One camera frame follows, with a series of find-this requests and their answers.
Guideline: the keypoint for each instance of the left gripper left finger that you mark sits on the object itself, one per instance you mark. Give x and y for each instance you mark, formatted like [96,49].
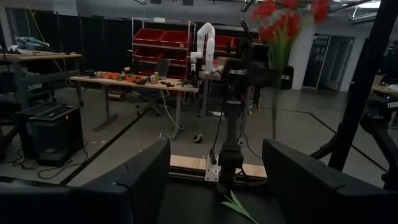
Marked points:
[146,186]

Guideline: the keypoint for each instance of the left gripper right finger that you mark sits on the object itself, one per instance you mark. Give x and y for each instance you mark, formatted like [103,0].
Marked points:
[295,193]

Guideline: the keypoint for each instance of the red poppy bunch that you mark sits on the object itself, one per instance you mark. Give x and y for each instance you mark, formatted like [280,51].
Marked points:
[237,205]
[290,25]

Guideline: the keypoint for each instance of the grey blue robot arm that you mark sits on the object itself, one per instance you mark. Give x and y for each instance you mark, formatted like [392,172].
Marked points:
[31,43]

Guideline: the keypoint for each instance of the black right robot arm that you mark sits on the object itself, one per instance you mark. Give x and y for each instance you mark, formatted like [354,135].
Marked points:
[230,130]

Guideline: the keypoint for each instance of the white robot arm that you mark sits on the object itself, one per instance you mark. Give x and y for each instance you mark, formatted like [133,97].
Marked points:
[206,46]

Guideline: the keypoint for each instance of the red storage bin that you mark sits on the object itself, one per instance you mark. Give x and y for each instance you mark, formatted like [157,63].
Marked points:
[148,54]
[223,43]
[148,35]
[174,39]

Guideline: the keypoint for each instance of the glass double door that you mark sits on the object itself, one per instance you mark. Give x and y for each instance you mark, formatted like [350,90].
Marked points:
[329,62]

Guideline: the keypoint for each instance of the grey office chair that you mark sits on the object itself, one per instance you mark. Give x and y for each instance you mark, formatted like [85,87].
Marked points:
[162,68]

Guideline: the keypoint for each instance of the long wooden workbench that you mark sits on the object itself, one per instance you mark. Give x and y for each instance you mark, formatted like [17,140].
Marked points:
[124,82]

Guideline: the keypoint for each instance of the black computer case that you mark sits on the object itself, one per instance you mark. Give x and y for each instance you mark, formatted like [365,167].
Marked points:
[53,133]

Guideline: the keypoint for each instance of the metal shelf rack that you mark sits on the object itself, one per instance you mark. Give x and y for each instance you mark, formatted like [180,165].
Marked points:
[155,46]

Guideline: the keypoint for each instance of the orange objects pile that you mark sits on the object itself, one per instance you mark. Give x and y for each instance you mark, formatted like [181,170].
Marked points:
[109,75]

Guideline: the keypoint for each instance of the small wooden desk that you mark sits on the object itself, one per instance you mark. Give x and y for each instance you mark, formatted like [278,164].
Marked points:
[385,90]

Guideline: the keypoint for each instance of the silver metal bracket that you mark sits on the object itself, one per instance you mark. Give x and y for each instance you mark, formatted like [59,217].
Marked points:
[212,171]

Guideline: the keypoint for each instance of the wooden table grey frame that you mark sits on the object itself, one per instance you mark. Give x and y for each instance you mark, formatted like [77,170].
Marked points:
[40,57]

